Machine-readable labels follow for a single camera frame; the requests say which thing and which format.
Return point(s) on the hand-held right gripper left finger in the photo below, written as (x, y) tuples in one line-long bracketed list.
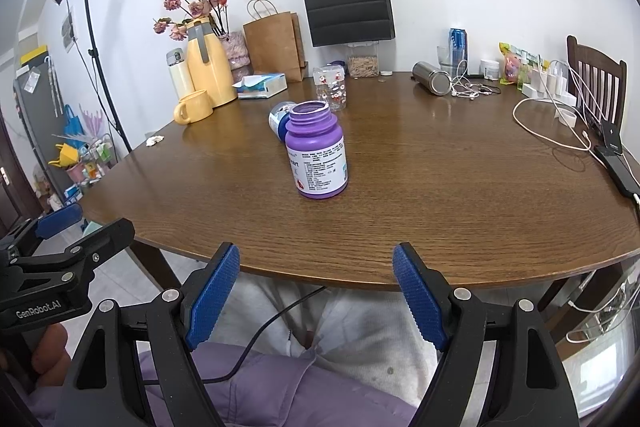
[(212, 297)]

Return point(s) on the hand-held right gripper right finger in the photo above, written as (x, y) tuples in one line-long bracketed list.
[(417, 297)]

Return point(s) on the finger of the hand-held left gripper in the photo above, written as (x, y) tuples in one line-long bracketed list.
[(60, 219), (107, 237)]

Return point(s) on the clear patterned glass cup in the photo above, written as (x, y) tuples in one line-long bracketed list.
[(332, 89)]

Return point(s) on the person's left hand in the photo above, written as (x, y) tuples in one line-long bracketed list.
[(50, 352)]

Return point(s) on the person's white trousers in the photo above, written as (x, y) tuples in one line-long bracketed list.
[(360, 332)]

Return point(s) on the blue bag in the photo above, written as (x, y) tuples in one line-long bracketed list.
[(72, 124)]

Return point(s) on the grey refrigerator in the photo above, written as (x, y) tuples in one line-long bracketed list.
[(35, 117)]

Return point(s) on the crumpled paper scrap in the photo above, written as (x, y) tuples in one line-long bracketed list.
[(155, 139)]

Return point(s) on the person's purple jacket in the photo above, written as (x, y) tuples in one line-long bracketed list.
[(280, 387)]

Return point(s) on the yellow mug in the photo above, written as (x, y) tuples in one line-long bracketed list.
[(197, 107)]

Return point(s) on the yellow box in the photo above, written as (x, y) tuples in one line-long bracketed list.
[(34, 56)]

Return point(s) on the small white thermos bottle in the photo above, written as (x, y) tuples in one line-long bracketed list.
[(180, 79)]

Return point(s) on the purple plastic bottle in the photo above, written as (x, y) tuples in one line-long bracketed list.
[(315, 142)]

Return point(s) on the blue and white bottle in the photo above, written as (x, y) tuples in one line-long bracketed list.
[(277, 119)]

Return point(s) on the yellow thermos jug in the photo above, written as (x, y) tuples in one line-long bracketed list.
[(212, 72)]

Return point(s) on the white earphones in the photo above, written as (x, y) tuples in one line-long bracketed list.
[(472, 95)]

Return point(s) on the blue tissue box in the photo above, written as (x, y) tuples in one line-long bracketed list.
[(265, 87)]

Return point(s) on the stainless steel tumbler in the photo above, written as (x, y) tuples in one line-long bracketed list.
[(430, 77)]

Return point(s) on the pink fluffy vase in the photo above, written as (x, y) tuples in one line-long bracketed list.
[(237, 52)]

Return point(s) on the small white power adapter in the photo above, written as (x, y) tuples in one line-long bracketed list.
[(565, 116)]

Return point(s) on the black power bank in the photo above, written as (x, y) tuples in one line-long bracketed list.
[(617, 172)]

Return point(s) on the clear snack container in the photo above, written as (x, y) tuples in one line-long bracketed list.
[(362, 66)]

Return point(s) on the white jar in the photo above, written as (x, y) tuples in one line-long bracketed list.
[(490, 69)]

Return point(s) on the clear drinking glass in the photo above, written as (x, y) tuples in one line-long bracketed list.
[(444, 56)]

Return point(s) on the white power strip with chargers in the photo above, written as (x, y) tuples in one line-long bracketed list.
[(537, 82)]

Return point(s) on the colourful snack packet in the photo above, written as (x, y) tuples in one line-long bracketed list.
[(512, 64)]

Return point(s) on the brown paper bag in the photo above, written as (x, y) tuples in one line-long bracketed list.
[(272, 47)]

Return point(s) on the black phone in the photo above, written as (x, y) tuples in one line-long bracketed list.
[(612, 137)]

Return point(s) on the blue drink can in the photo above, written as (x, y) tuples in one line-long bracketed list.
[(457, 44)]

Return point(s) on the dark wooden chair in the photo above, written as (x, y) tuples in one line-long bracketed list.
[(590, 52)]

